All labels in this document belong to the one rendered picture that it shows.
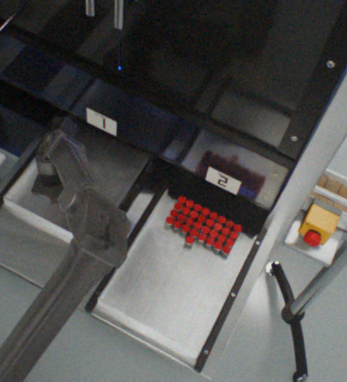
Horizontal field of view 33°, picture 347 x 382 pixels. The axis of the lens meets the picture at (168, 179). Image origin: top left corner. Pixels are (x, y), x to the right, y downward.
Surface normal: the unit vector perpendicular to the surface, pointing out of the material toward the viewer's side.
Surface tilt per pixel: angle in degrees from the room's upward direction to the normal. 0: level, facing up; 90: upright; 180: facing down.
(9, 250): 0
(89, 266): 50
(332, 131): 90
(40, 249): 0
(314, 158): 90
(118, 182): 0
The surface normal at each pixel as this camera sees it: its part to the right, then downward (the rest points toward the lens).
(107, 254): 0.30, 0.32
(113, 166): 0.09, -0.51
